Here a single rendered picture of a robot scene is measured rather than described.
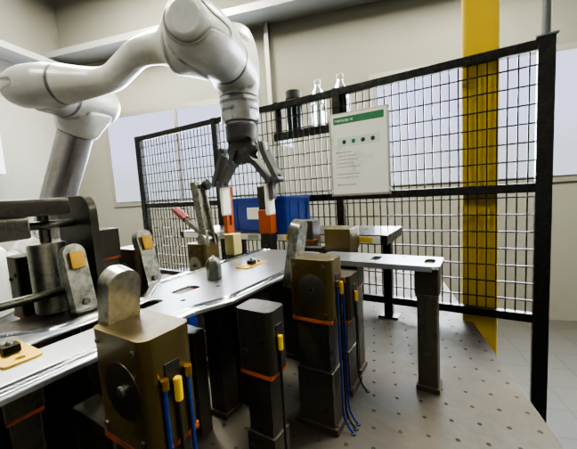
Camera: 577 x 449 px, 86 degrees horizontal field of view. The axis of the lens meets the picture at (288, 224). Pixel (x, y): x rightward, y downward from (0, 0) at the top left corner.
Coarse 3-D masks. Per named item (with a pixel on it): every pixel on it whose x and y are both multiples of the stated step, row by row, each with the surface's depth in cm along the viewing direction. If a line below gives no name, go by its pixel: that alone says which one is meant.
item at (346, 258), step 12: (336, 252) 85; (348, 252) 84; (348, 264) 74; (360, 264) 73; (372, 264) 71; (384, 264) 70; (396, 264) 69; (408, 264) 68; (420, 264) 68; (432, 264) 67
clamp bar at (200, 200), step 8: (192, 184) 82; (200, 184) 82; (208, 184) 81; (192, 192) 82; (200, 192) 83; (200, 200) 82; (208, 200) 84; (200, 208) 81; (208, 208) 84; (200, 216) 81; (208, 216) 84; (200, 224) 82; (208, 224) 84; (200, 232) 82; (208, 232) 85
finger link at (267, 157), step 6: (258, 144) 70; (264, 144) 70; (264, 150) 70; (264, 156) 69; (270, 156) 70; (264, 162) 70; (270, 162) 69; (270, 168) 69; (276, 168) 70; (276, 174) 69; (276, 180) 69; (282, 180) 70
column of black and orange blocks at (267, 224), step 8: (264, 200) 107; (264, 208) 108; (264, 216) 108; (272, 216) 108; (264, 224) 108; (272, 224) 108; (264, 232) 109; (272, 232) 109; (264, 240) 109; (272, 240) 109; (264, 248) 110; (272, 248) 109
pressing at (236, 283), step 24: (240, 264) 78; (264, 264) 77; (168, 288) 61; (216, 288) 59; (240, 288) 58; (264, 288) 61; (96, 312) 49; (168, 312) 48; (192, 312) 49; (0, 336) 42; (24, 336) 42; (48, 336) 42; (72, 336) 41; (48, 360) 35; (72, 360) 36; (96, 360) 37; (0, 384) 31; (24, 384) 31
